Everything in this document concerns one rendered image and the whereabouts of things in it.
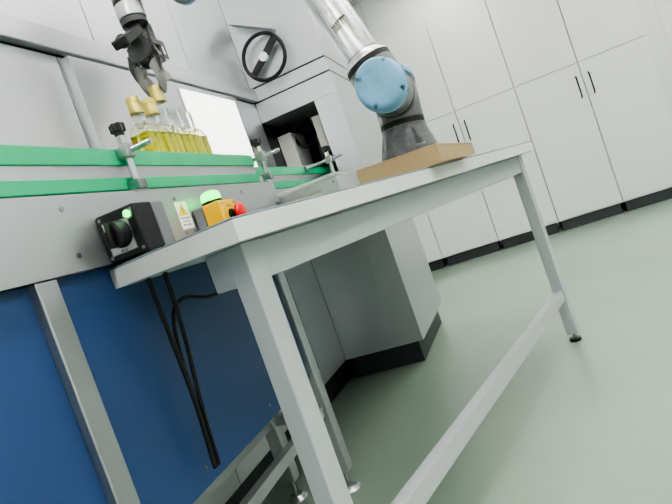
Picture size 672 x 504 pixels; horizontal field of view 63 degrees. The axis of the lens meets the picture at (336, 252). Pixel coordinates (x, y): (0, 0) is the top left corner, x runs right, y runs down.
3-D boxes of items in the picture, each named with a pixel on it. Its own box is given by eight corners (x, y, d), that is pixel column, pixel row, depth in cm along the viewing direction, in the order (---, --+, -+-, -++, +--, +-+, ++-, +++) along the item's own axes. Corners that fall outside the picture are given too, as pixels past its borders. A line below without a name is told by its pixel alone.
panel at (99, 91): (257, 179, 226) (229, 100, 224) (263, 177, 225) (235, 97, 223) (106, 187, 141) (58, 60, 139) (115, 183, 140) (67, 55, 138)
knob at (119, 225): (115, 251, 89) (100, 254, 86) (105, 225, 89) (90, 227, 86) (136, 242, 88) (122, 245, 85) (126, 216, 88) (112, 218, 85)
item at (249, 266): (583, 337, 205) (521, 154, 202) (403, 693, 82) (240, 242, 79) (558, 341, 210) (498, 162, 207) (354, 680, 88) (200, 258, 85)
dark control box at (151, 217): (142, 259, 98) (125, 214, 97) (178, 245, 95) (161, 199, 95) (110, 267, 90) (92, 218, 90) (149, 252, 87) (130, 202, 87)
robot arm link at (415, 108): (427, 117, 147) (414, 68, 147) (420, 110, 135) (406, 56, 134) (384, 131, 151) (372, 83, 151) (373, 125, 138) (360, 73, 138)
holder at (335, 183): (284, 226, 183) (276, 204, 183) (359, 198, 174) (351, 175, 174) (262, 232, 167) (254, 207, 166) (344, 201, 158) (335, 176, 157)
